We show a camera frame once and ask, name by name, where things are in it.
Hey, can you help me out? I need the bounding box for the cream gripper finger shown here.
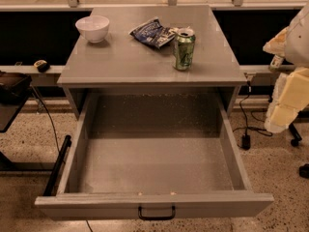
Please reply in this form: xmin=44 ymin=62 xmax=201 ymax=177
xmin=263 ymin=28 xmax=288 ymax=57
xmin=265 ymin=68 xmax=309 ymax=133

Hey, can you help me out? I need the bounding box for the green soda can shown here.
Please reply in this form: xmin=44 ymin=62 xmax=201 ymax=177
xmin=173 ymin=27 xmax=195 ymax=71

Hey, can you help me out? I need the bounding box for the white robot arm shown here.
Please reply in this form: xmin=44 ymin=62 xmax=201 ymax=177
xmin=263 ymin=4 xmax=309 ymax=133

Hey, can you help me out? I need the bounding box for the grey open top drawer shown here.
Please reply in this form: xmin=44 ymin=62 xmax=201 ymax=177
xmin=35 ymin=93 xmax=273 ymax=220

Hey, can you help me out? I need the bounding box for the small clear bottle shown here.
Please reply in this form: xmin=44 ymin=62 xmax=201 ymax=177
xmin=268 ymin=55 xmax=284 ymax=72

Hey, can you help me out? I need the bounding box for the black table leg with caster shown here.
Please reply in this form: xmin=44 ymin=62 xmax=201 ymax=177
xmin=289 ymin=124 xmax=302 ymax=147

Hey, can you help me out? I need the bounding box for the blue chip bag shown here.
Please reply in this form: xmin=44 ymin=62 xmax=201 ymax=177
xmin=129 ymin=16 xmax=178 ymax=48

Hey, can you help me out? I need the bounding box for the white bowl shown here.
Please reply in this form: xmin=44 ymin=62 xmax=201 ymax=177
xmin=75 ymin=15 xmax=110 ymax=43

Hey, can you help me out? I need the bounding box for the black pole on floor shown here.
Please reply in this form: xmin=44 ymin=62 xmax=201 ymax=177
xmin=43 ymin=135 xmax=71 ymax=196

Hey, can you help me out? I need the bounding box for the yellow black tape measure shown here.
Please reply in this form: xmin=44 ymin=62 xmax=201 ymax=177
xmin=34 ymin=60 xmax=50 ymax=73

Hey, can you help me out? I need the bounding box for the black bin on left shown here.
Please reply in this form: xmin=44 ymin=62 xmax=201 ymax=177
xmin=0 ymin=71 xmax=32 ymax=132

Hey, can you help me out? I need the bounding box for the black power cable with adapter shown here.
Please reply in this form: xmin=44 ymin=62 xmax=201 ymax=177
xmin=232 ymin=80 xmax=274 ymax=151

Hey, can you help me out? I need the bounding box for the black drawer handle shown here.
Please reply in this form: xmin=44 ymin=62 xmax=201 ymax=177
xmin=138 ymin=206 xmax=176 ymax=221

